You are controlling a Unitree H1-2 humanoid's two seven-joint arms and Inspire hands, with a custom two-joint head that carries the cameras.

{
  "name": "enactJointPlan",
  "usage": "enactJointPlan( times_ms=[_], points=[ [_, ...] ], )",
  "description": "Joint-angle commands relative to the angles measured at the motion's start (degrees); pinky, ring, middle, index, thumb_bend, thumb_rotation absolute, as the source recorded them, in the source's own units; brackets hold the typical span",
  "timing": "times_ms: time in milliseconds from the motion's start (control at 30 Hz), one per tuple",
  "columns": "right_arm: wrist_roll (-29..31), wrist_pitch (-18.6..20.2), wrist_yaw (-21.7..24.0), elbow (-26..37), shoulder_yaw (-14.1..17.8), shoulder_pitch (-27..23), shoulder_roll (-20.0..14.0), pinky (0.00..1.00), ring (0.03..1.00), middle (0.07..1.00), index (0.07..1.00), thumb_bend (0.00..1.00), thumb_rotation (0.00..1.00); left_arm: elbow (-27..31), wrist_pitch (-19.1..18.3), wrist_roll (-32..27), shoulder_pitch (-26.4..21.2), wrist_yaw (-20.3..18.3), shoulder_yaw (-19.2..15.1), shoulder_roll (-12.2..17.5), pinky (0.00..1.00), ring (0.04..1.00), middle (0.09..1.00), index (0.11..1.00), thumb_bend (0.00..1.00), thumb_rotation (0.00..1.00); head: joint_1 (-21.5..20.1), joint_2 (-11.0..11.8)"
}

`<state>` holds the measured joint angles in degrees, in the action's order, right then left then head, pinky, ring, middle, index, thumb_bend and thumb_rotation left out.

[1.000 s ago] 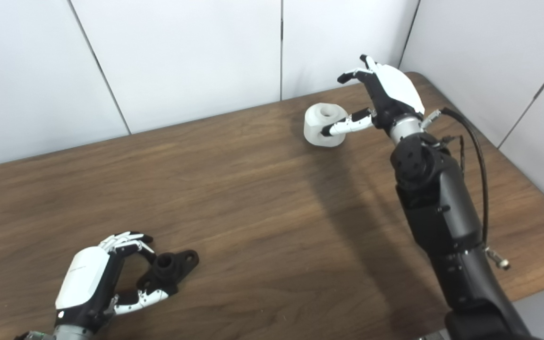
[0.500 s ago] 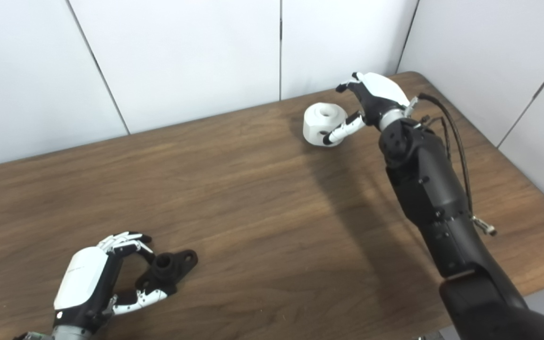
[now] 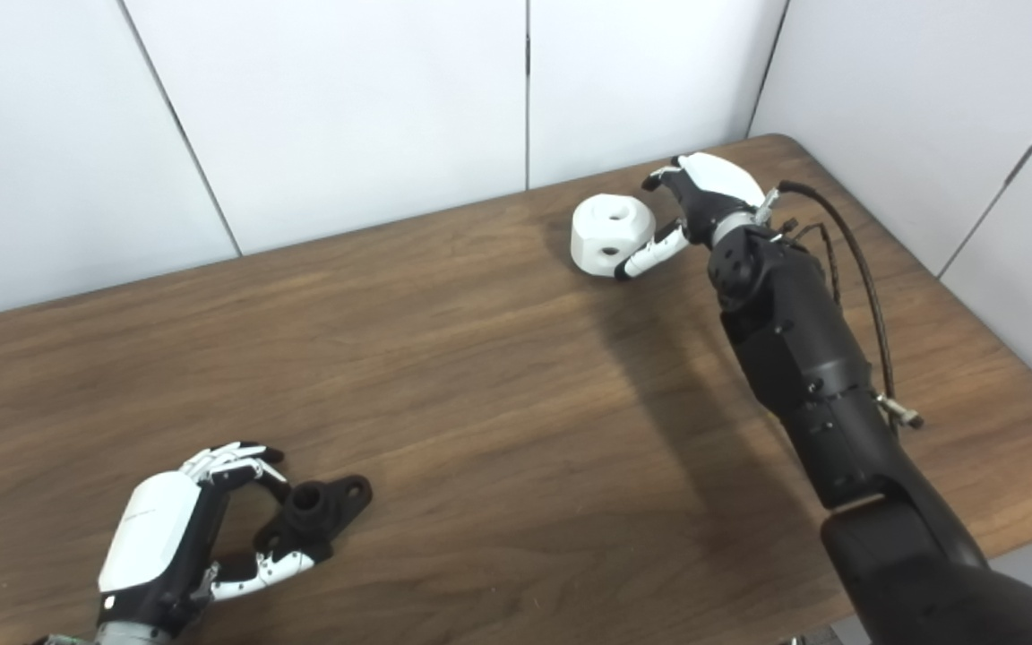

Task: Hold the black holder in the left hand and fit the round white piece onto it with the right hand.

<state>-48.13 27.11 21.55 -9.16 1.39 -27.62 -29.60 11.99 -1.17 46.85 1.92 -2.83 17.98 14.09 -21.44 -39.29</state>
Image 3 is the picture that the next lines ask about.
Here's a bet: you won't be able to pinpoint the black flanged holder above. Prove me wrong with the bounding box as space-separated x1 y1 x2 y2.
253 474 374 565

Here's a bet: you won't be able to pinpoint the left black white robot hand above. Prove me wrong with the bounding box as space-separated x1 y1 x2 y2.
97 441 318 639

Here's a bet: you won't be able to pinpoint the round white piece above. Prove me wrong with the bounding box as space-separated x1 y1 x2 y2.
570 193 660 279

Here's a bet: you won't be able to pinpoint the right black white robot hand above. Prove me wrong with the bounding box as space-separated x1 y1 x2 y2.
615 152 772 281

